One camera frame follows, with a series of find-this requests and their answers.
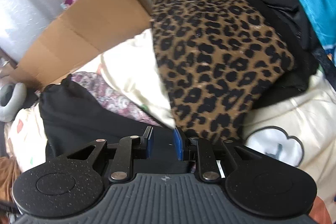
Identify cream bear print bedsheet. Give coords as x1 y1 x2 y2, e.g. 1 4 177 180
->
4 28 336 224

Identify leopard print garment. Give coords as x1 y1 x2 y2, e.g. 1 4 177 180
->
151 0 294 143

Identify black bear patchwork shorts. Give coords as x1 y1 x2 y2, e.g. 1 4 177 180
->
39 75 194 174

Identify brown garment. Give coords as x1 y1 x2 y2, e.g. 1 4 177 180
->
0 157 21 202

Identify brown cardboard sheet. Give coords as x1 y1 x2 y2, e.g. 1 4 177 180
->
10 0 150 89

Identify grey neck pillow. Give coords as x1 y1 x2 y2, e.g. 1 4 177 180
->
1 83 27 122

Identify black garment under leopard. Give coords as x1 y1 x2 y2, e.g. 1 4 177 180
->
246 0 319 109

